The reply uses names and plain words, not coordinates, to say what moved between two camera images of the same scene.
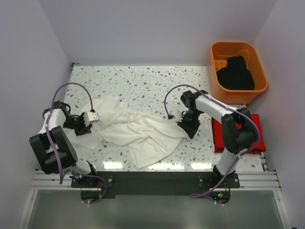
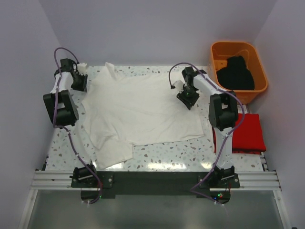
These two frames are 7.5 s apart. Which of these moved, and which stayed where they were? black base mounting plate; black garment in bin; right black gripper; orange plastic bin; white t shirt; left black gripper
Moved: right black gripper; white t shirt; left black gripper
Stayed: black base mounting plate; orange plastic bin; black garment in bin
